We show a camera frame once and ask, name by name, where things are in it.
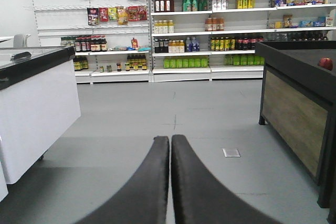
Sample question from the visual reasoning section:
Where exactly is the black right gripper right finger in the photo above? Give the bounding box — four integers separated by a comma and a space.
171, 134, 277, 223

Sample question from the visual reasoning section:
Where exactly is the white store shelving unit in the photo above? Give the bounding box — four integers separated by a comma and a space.
32, 0, 335, 84

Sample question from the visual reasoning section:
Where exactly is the dark wood produce stand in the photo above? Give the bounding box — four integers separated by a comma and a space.
256, 40, 335, 223

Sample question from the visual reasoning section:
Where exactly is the chest freezer black rim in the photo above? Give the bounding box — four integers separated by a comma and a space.
1, 46, 81, 198

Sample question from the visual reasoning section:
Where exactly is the red apple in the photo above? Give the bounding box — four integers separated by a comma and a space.
318, 57, 333, 71

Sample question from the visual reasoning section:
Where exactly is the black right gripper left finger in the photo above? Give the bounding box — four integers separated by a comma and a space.
77, 136, 170, 223

